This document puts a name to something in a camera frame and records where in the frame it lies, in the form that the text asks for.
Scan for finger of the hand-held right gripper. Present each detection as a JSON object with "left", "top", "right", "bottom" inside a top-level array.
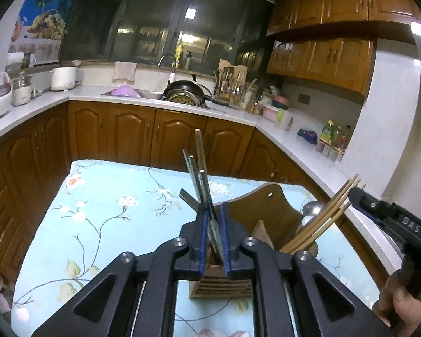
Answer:
[{"left": 348, "top": 186, "right": 421, "bottom": 242}]

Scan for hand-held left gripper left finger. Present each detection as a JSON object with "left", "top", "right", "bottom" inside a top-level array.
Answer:
[{"left": 31, "top": 204, "right": 214, "bottom": 337}]

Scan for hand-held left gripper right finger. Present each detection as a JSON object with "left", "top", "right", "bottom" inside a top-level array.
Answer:
[{"left": 219, "top": 202, "right": 395, "bottom": 337}]

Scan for wooden utensil holder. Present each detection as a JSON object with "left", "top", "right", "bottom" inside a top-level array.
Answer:
[{"left": 189, "top": 182, "right": 318, "bottom": 300}]

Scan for metal utensil handle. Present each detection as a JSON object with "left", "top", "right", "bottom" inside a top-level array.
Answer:
[
  {"left": 182, "top": 148, "right": 206, "bottom": 215},
  {"left": 189, "top": 154, "right": 211, "bottom": 215}
]

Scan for person's right hand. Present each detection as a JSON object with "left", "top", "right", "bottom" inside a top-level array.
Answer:
[{"left": 372, "top": 270, "right": 421, "bottom": 337}]

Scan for metal spoon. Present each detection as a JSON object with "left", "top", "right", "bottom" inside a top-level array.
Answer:
[{"left": 301, "top": 199, "right": 326, "bottom": 229}]

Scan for red sauce bottle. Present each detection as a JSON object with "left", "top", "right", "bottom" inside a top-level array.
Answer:
[{"left": 338, "top": 125, "right": 351, "bottom": 153}]

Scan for blue floral tablecloth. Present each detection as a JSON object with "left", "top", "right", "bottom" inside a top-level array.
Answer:
[{"left": 12, "top": 160, "right": 381, "bottom": 337}]

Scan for yellow label bottle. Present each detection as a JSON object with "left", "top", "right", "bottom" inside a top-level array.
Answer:
[{"left": 320, "top": 120, "right": 335, "bottom": 144}]

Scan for blue purple bag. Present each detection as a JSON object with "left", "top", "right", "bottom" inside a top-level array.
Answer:
[{"left": 297, "top": 129, "right": 318, "bottom": 144}]

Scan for clear plastic pitcher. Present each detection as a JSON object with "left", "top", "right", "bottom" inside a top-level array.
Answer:
[{"left": 276, "top": 108, "right": 292, "bottom": 131}]

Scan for pink lidded container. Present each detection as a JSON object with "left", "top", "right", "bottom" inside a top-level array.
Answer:
[{"left": 262, "top": 103, "right": 285, "bottom": 123}]

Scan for wooden knife block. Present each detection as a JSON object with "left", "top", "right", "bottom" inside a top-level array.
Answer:
[{"left": 246, "top": 88, "right": 264, "bottom": 116}]

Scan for metal steamer basket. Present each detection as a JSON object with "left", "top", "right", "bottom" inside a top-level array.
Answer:
[{"left": 168, "top": 91, "right": 199, "bottom": 105}]

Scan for metal utensil rack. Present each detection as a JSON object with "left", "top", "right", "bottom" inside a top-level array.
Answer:
[{"left": 213, "top": 67, "right": 248, "bottom": 105}]

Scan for black wok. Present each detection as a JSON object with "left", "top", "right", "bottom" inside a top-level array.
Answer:
[{"left": 163, "top": 80, "right": 229, "bottom": 108}]

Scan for stainless steel sink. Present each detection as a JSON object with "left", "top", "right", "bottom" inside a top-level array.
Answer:
[{"left": 102, "top": 88, "right": 211, "bottom": 109}]

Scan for chrome kitchen faucet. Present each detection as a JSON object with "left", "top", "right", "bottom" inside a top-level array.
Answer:
[{"left": 158, "top": 54, "right": 178, "bottom": 83}]

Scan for purple plastic basin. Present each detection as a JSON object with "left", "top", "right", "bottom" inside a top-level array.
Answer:
[{"left": 111, "top": 84, "right": 142, "bottom": 98}]

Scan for wooden cutting board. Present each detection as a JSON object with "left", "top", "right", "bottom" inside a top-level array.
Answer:
[{"left": 218, "top": 59, "right": 248, "bottom": 81}]

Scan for beige hanging towel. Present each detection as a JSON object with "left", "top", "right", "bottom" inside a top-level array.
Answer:
[{"left": 111, "top": 61, "right": 138, "bottom": 84}]

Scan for white electric cooker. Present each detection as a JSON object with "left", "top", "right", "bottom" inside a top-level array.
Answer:
[{"left": 51, "top": 66, "right": 78, "bottom": 92}]

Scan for dark kitchen window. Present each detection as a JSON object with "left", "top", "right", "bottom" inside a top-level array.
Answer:
[{"left": 58, "top": 0, "right": 276, "bottom": 78}]

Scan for short wooden wall cabinets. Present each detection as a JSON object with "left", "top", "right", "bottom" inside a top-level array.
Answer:
[{"left": 267, "top": 37, "right": 376, "bottom": 97}]

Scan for tall wooden wall cabinets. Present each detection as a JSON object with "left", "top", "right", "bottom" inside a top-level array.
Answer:
[{"left": 267, "top": 0, "right": 421, "bottom": 36}]

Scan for tropical fruit wall poster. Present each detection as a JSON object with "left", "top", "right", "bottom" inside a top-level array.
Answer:
[{"left": 9, "top": 0, "right": 85, "bottom": 55}]

